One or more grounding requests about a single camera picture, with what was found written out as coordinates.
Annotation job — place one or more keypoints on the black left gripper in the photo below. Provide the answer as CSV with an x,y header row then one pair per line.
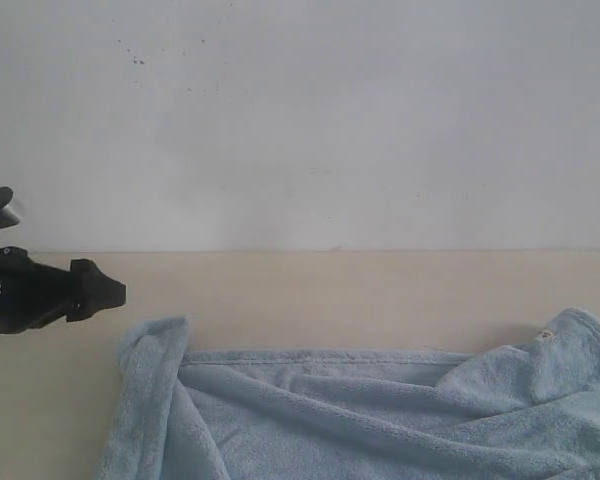
x,y
33,295

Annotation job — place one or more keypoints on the light blue terry towel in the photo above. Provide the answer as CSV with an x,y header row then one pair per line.
x,y
522,411

